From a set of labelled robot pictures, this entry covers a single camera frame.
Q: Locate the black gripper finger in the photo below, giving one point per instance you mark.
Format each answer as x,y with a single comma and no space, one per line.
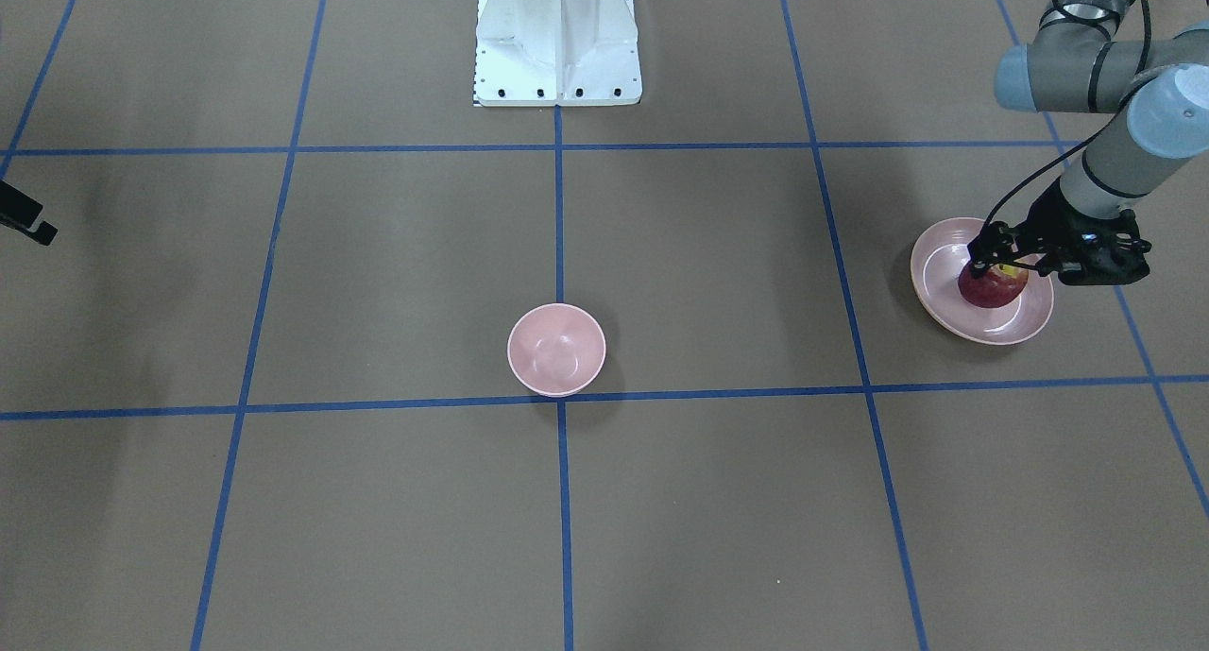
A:
23,214

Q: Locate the pink bowl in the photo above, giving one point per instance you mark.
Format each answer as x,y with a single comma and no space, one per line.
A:
556,350

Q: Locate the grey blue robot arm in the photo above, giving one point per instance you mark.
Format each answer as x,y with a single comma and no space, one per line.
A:
1099,57

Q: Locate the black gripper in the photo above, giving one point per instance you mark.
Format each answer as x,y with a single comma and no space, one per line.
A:
1047,220

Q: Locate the red yellow apple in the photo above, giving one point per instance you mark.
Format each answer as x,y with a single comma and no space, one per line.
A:
993,287

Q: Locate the pink plate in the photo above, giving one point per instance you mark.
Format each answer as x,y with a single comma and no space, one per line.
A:
937,258

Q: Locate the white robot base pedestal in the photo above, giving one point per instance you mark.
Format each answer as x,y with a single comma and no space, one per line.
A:
532,53

